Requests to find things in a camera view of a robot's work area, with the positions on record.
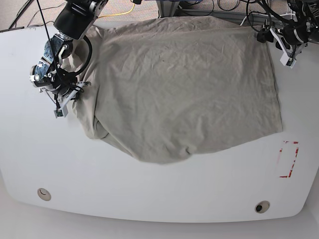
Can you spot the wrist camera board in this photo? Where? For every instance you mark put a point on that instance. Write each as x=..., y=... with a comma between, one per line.
x=62, y=112
x=287, y=61

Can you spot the red tape rectangle marking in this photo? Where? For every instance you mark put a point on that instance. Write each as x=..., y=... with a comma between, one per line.
x=287, y=157

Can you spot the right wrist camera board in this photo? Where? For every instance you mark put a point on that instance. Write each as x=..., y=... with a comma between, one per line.
x=62, y=112

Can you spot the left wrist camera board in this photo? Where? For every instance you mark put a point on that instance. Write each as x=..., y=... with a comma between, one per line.
x=287, y=61

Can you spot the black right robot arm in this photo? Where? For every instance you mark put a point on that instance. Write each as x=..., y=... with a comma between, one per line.
x=48, y=75

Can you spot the aluminium frame rail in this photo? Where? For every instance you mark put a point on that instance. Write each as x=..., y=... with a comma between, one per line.
x=235, y=11

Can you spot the left round table grommet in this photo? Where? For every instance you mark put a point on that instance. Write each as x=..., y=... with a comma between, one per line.
x=44, y=194

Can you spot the round table grommet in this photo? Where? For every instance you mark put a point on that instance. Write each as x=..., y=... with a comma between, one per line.
x=262, y=207
x=44, y=194

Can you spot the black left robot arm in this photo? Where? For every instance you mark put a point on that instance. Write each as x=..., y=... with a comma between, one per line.
x=304, y=10

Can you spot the beige grey t-shirt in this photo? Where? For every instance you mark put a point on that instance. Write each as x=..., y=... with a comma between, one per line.
x=165, y=89

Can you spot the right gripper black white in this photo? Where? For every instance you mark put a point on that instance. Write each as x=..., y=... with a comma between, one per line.
x=61, y=94

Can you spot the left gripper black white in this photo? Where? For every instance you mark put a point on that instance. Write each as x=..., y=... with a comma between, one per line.
x=291, y=39

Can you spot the right round table grommet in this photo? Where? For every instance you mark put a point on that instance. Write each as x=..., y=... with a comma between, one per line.
x=262, y=207

